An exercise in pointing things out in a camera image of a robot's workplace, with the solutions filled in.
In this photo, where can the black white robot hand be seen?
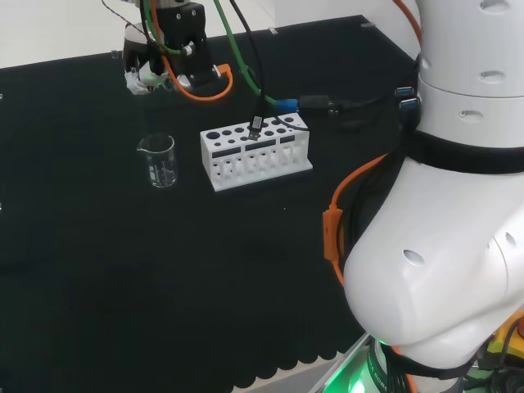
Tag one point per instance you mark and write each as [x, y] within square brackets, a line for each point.
[137, 53]

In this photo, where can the clear glass beaker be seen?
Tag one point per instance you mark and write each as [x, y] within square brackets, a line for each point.
[161, 163]

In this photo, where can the white test tube rack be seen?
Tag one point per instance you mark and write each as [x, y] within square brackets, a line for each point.
[254, 163]

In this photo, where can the black bench cloth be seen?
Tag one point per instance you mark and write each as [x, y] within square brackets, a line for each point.
[123, 266]

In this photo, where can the black hub with blue ports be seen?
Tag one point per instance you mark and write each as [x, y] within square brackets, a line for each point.
[409, 104]

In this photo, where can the yellow stop button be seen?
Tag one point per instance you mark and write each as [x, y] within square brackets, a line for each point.
[507, 340]

